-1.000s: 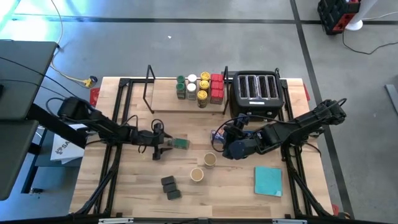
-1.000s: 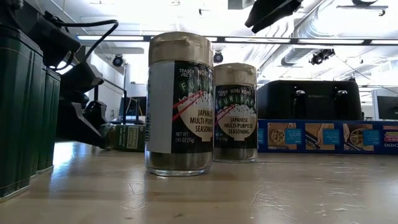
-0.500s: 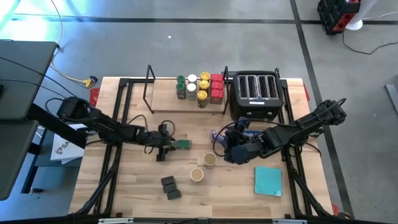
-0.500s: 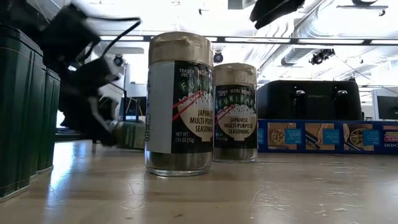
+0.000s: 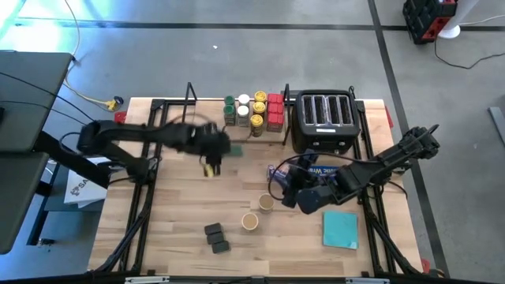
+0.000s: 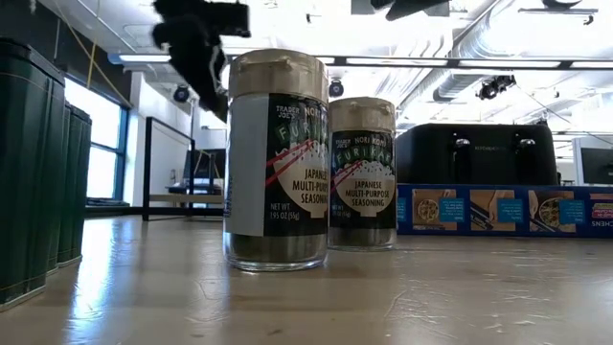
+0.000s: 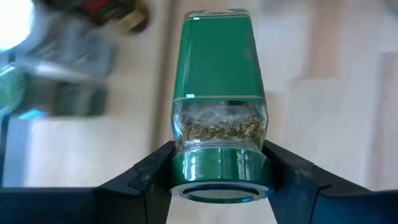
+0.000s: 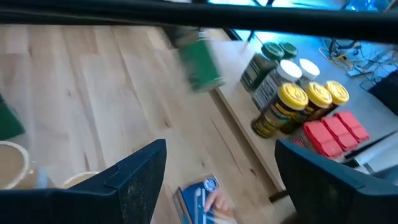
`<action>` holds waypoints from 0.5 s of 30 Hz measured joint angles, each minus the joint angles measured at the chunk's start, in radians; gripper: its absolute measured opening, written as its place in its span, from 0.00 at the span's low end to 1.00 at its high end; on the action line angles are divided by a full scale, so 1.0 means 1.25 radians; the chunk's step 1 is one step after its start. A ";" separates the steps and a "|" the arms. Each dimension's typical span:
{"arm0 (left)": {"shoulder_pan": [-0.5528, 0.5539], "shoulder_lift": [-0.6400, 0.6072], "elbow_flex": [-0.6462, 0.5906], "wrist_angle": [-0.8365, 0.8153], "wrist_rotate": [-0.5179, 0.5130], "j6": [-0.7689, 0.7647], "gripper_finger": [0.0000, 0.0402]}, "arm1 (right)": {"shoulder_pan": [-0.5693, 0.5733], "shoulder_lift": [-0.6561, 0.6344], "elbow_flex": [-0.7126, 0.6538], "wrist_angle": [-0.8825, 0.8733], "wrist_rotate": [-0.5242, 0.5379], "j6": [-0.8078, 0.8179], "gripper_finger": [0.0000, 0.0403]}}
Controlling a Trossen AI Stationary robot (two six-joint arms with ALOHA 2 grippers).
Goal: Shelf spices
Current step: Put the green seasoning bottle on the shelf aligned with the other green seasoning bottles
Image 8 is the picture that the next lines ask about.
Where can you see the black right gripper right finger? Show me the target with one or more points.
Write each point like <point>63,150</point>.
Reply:
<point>342,205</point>

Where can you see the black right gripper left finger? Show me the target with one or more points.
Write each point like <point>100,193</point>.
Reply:
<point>93,205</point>

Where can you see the white lid glass spice jar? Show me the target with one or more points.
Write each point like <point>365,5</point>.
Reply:
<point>289,71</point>
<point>309,68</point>

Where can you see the green lid glass spice jar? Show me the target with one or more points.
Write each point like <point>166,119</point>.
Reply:
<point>259,68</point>
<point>289,49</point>
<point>202,65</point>

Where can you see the wooden shelf board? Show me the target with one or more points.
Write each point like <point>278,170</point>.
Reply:
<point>241,105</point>

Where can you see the tan lid furikake jar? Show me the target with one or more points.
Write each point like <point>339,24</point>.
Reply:
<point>77,180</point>
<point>12,165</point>

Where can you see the blue plastic wrap box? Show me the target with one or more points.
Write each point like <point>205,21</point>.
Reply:
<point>192,202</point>

